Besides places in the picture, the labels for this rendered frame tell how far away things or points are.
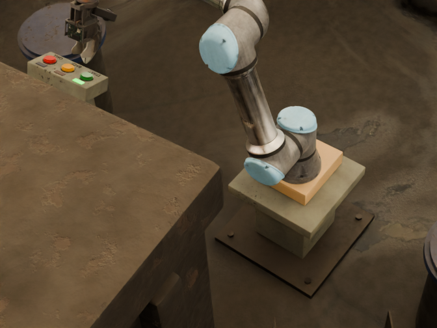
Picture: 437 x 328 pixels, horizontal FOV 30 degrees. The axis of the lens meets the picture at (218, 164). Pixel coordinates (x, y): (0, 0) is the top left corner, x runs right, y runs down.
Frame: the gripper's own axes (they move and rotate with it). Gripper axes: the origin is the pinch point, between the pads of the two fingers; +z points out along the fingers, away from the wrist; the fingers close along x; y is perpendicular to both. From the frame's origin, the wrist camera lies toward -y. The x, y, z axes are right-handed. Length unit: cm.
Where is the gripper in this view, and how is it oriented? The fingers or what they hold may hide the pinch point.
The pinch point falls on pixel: (87, 58)
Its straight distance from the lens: 254.8
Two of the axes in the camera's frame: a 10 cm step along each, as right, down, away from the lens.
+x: 8.4, 3.9, -3.8
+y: -5.3, 4.0, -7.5
